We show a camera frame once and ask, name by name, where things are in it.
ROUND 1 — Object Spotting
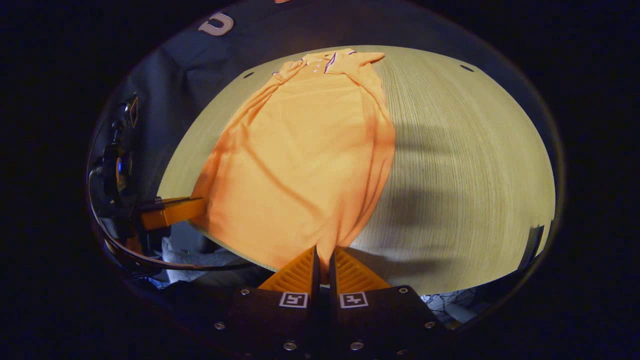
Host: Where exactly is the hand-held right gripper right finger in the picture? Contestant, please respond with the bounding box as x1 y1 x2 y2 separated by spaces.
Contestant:
329 246 446 360

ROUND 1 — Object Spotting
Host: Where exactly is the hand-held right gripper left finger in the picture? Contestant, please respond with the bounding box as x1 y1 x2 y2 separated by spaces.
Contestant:
215 245 321 360

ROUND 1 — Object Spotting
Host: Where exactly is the orange T-shirt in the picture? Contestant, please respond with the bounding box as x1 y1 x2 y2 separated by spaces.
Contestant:
190 48 397 285

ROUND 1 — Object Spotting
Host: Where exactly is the grey cloth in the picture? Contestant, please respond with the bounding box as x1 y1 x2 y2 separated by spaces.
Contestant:
159 222 273 290

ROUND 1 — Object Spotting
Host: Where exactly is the black backdrop cloth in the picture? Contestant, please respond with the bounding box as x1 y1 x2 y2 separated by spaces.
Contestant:
89 0 553 201

